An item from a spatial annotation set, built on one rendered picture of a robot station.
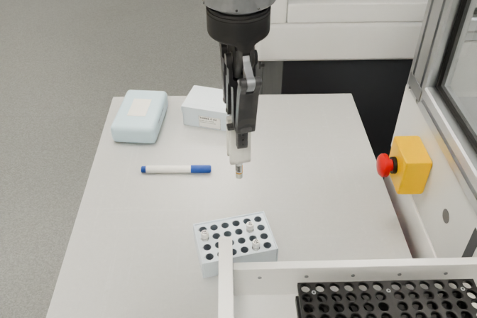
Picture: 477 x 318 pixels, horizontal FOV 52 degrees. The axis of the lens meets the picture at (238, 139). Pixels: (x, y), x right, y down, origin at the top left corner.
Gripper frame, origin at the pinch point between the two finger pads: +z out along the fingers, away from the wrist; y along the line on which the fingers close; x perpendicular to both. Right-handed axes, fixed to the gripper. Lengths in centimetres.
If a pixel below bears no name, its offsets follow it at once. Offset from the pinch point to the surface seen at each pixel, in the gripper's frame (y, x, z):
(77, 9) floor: -282, -45, 99
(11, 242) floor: -80, -66, 99
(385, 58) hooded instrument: -45, 49, 18
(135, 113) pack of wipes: -35.9, -14.1, 18.6
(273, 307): 17.5, 0.6, 15.5
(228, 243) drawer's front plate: 12.7, -4.3, 6.3
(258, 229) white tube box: 0.5, 3.2, 19.6
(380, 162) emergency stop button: -1.2, 24.4, 10.5
